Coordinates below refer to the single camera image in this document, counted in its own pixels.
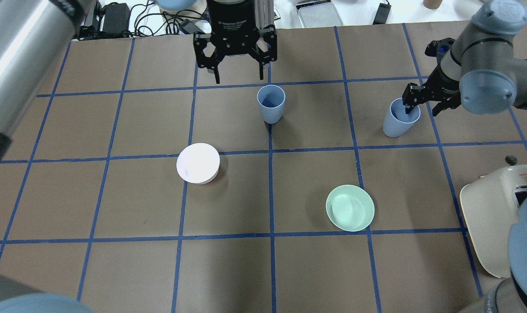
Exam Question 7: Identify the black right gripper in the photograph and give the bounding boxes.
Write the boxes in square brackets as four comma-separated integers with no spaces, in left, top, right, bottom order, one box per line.
[402,38,461,117]

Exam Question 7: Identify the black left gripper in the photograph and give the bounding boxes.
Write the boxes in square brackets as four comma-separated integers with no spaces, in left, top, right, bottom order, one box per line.
[193,0,278,84]

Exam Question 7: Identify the blue cup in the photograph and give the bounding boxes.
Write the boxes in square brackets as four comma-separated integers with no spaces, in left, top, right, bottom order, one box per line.
[382,97,421,137]

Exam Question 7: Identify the blue cup near left arm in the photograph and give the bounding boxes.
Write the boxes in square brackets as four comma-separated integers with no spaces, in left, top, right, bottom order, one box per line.
[256,84,286,124]

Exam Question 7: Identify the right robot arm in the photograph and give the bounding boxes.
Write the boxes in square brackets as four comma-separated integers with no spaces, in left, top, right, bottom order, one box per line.
[402,0,527,116]

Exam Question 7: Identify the grey metal tray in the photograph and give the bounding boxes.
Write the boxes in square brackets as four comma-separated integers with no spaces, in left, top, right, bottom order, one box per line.
[295,0,343,28]

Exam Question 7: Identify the pale pink bowl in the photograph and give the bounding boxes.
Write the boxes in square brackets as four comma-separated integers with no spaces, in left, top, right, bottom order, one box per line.
[176,143,220,185]

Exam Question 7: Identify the mint green bowl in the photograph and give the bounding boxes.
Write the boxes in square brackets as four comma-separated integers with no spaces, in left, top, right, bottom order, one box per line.
[325,184,376,232]

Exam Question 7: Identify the black power adapter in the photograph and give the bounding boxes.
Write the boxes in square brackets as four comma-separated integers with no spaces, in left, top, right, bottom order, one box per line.
[102,3,130,38]

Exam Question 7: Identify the black cable bundle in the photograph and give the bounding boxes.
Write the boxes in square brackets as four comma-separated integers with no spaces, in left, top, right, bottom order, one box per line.
[131,2,203,37]

